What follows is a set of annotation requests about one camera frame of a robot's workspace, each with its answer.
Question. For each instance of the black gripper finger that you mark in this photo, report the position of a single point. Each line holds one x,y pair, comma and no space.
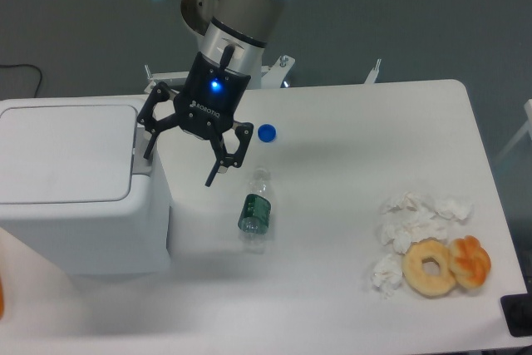
160,93
224,159

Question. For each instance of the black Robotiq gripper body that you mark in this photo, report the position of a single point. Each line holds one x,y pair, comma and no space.
206,105

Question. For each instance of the white trash can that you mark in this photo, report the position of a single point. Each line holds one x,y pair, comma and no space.
77,188

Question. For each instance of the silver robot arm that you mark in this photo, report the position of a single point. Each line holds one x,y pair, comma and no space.
235,35

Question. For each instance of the blue bottle cap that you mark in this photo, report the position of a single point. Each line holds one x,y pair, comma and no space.
267,133

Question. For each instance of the clear plastic bottle green label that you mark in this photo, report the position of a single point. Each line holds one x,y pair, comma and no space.
256,213

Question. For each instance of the crumpled white tissue upper left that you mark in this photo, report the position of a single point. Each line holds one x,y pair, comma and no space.
408,200

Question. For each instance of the crumpled white tissue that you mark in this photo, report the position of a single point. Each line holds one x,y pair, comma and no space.
408,200
456,209
387,275
404,228

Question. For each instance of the crumpled white tissue middle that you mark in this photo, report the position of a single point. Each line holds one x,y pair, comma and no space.
404,228

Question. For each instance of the crumpled white tissue bottom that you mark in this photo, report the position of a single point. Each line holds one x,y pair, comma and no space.
387,275

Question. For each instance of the crumpled white tissue upper right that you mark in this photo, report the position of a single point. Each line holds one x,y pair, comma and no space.
456,209

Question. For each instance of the orange object at left edge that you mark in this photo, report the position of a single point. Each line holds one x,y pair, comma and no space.
2,300

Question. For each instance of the orange twisted bread roll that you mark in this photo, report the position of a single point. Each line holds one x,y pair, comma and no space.
469,262

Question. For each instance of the black device at edge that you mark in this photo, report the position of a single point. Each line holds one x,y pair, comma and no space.
517,311

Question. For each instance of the metal table bracket left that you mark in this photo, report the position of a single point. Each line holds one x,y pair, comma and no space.
174,80

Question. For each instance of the metal table bracket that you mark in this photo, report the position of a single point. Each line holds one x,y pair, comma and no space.
373,73
174,80

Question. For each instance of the metal table bracket right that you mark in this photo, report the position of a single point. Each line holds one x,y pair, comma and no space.
373,73

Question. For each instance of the plain ring donut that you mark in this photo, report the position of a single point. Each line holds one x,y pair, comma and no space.
426,269

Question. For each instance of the white frame at right edge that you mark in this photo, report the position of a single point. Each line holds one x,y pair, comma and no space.
520,134

